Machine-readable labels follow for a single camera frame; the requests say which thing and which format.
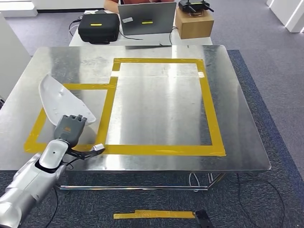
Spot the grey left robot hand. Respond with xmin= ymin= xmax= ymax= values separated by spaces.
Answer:
xmin=53 ymin=114 xmax=88 ymax=149

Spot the white plastic cover part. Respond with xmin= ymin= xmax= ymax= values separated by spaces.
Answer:
xmin=38 ymin=74 xmax=97 ymax=127

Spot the steel workbench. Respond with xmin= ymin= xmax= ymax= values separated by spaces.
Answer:
xmin=0 ymin=45 xmax=272 ymax=192

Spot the yellow workbench tape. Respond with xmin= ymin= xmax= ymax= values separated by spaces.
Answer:
xmin=23 ymin=57 xmax=226 ymax=157

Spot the black carry case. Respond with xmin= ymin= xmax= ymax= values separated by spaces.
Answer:
xmin=78 ymin=13 xmax=120 ymax=44

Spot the grey laptop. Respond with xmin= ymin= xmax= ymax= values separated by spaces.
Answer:
xmin=118 ymin=2 xmax=177 ymax=36

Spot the wooden box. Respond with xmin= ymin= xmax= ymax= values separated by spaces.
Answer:
xmin=175 ymin=8 xmax=215 ymax=40

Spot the black router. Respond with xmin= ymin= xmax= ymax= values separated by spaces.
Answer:
xmin=179 ymin=0 xmax=214 ymax=14

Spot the white lit furniture block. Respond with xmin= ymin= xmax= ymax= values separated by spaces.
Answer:
xmin=266 ymin=0 xmax=304 ymax=34

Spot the black left camera bracket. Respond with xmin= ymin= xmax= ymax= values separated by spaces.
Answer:
xmin=67 ymin=147 xmax=105 ymax=161

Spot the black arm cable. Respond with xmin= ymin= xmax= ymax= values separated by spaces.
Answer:
xmin=45 ymin=187 xmax=59 ymax=228

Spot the white floor cable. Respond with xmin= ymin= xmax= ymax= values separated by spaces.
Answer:
xmin=189 ymin=173 xmax=202 ymax=192

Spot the black floor cable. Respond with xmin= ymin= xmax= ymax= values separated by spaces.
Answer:
xmin=238 ymin=173 xmax=285 ymax=228

